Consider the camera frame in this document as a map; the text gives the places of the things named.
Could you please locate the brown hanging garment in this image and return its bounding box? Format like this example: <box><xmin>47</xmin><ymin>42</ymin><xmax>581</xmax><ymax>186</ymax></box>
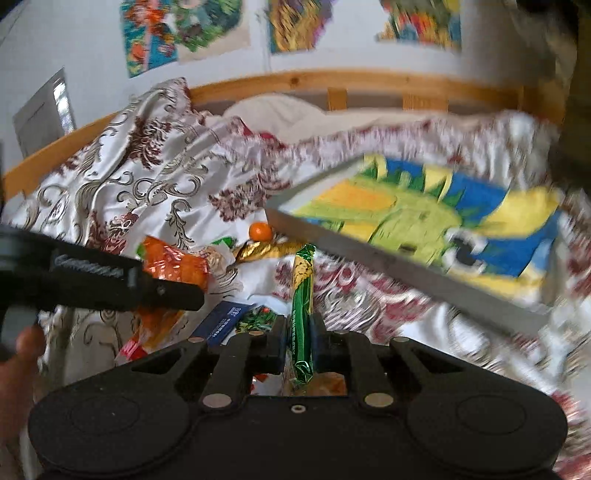
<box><xmin>553</xmin><ymin>1</ymin><xmax>590</xmax><ymax>193</ymax></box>

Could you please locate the window with grey frame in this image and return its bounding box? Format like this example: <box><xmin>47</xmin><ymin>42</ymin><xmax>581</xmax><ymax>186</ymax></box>
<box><xmin>13</xmin><ymin>68</ymin><xmax>76</xmax><ymax>158</ymax></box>

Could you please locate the yellow green snack packet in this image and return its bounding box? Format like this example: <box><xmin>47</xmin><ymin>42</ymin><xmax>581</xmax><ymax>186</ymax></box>
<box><xmin>290</xmin><ymin>244</ymin><xmax>315</xmax><ymax>385</ymax></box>

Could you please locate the orange snack packet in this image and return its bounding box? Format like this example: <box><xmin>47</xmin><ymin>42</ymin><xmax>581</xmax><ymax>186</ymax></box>
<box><xmin>115</xmin><ymin>236</ymin><xmax>209</xmax><ymax>365</ymax></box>

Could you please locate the anime girl drawing poster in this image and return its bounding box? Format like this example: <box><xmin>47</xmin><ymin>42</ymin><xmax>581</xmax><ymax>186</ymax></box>
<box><xmin>120</xmin><ymin>0</ymin><xmax>177</xmax><ymax>78</ymax></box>

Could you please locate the green candy wrapper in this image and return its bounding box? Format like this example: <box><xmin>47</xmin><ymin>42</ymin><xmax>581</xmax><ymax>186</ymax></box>
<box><xmin>211</xmin><ymin>236</ymin><xmax>236</xmax><ymax>253</ymax></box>

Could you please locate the blond child drawing poster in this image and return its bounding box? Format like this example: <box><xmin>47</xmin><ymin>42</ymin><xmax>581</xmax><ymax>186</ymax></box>
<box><xmin>171</xmin><ymin>0</ymin><xmax>250</xmax><ymax>63</ymax></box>

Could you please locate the small orange mandarin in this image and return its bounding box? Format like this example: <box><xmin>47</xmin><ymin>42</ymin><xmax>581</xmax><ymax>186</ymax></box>
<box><xmin>249</xmin><ymin>222</ymin><xmax>274</xmax><ymax>242</ymax></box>

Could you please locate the silver floral satin bedspread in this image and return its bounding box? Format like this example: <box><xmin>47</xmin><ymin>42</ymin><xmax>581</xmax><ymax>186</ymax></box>
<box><xmin>3</xmin><ymin>79</ymin><xmax>590</xmax><ymax>479</ymax></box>

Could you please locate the dark blue sachet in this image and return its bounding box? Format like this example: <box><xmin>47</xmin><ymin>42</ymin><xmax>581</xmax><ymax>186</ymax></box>
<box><xmin>191</xmin><ymin>301</ymin><xmax>252</xmax><ymax>346</ymax></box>

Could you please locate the grey tray with colourful drawing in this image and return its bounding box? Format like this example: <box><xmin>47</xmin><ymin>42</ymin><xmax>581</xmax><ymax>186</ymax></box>
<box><xmin>266</xmin><ymin>153</ymin><xmax>562</xmax><ymax>336</ymax></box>

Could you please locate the starry swirl drawing poster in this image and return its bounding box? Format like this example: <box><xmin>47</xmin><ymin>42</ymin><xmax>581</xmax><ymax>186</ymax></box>
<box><xmin>266</xmin><ymin>0</ymin><xmax>334</xmax><ymax>54</ymax></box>

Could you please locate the rice cracker packet red print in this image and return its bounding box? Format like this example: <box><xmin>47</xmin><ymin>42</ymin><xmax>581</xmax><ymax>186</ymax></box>
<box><xmin>250</xmin><ymin>372</ymin><xmax>348</xmax><ymax>397</ymax></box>

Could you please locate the landscape drawing poster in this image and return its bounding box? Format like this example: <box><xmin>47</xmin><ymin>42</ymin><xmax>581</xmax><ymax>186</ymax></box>
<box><xmin>376</xmin><ymin>0</ymin><xmax>462</xmax><ymax>51</ymax></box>

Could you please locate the green white seaweed pouch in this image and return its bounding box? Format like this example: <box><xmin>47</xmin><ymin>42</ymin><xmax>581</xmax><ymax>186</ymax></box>
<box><xmin>235</xmin><ymin>306</ymin><xmax>277</xmax><ymax>334</ymax></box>

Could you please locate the gold foil snack wrapper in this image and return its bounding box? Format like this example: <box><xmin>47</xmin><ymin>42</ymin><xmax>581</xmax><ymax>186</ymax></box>
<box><xmin>232</xmin><ymin>240</ymin><xmax>304</xmax><ymax>263</ymax></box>

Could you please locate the person's left hand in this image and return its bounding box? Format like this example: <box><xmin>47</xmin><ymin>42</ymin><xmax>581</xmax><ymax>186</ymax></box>
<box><xmin>0</xmin><ymin>324</ymin><xmax>46</xmax><ymax>445</ymax></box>

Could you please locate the cream pillow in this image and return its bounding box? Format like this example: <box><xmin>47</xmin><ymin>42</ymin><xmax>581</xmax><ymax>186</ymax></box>
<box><xmin>222</xmin><ymin>94</ymin><xmax>460</xmax><ymax>144</ymax></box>

